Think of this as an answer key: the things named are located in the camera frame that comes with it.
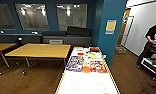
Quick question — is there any small red flat lid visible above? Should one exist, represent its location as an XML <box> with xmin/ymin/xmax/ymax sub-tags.
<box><xmin>76</xmin><ymin>51</ymin><xmax>85</xmax><ymax>56</ymax></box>

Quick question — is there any grey cabinet with white label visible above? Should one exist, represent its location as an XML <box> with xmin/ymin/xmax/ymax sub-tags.
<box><xmin>41</xmin><ymin>34</ymin><xmax>94</xmax><ymax>47</ymax></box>

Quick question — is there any pale yellow item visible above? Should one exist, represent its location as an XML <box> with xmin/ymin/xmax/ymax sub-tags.
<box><xmin>86</xmin><ymin>52</ymin><xmax>97</xmax><ymax>60</ymax></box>

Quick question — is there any black case on cabinet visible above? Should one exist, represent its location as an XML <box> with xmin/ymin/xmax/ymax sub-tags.
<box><xmin>66</xmin><ymin>25</ymin><xmax>92</xmax><ymax>37</ymax></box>

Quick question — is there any blue purple board game box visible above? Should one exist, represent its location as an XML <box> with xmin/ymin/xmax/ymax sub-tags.
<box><xmin>65</xmin><ymin>55</ymin><xmax>85</xmax><ymax>72</ymax></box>

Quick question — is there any red and black box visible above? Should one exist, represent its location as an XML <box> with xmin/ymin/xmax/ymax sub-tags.
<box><xmin>89</xmin><ymin>47</ymin><xmax>102</xmax><ymax>53</ymax></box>

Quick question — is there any blue snack box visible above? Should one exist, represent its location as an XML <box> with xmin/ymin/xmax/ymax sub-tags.
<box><xmin>88</xmin><ymin>58</ymin><xmax>109</xmax><ymax>74</ymax></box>

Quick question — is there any yellow game table white top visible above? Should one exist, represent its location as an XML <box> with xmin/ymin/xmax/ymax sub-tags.
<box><xmin>54</xmin><ymin>46</ymin><xmax>122</xmax><ymax>94</ymax></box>

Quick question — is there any long yellow wooden table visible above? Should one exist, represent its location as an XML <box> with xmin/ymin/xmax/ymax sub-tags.
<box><xmin>0</xmin><ymin>42</ymin><xmax>17</xmax><ymax>69</ymax></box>
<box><xmin>3</xmin><ymin>43</ymin><xmax>72</xmax><ymax>75</ymax></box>

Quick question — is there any cardboard box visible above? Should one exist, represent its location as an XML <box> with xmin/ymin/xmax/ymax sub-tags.
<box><xmin>114</xmin><ymin>45</ymin><xmax>127</xmax><ymax>55</ymax></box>

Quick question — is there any brown wooden door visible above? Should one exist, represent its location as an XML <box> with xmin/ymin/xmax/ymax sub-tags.
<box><xmin>116</xmin><ymin>7</ymin><xmax>134</xmax><ymax>48</ymax></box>

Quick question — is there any small black stand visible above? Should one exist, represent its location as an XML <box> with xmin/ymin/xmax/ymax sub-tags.
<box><xmin>16</xmin><ymin>36</ymin><xmax>24</xmax><ymax>47</ymax></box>

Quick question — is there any low grey bench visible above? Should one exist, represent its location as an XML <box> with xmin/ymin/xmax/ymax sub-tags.
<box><xmin>0</xmin><ymin>32</ymin><xmax>42</xmax><ymax>45</ymax></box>

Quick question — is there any person in dark jacket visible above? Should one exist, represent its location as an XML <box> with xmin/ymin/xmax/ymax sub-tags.
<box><xmin>136</xmin><ymin>15</ymin><xmax>156</xmax><ymax>68</ymax></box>

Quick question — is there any window in blue wall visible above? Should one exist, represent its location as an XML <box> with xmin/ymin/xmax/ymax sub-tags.
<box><xmin>14</xmin><ymin>3</ymin><xmax>50</xmax><ymax>32</ymax></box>
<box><xmin>0</xmin><ymin>3</ymin><xmax>12</xmax><ymax>30</ymax></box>
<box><xmin>55</xmin><ymin>3</ymin><xmax>89</xmax><ymax>32</ymax></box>

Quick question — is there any small pale wall panel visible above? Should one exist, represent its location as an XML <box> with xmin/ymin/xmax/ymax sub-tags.
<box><xmin>104</xmin><ymin>19</ymin><xmax>118</xmax><ymax>36</ymax></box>

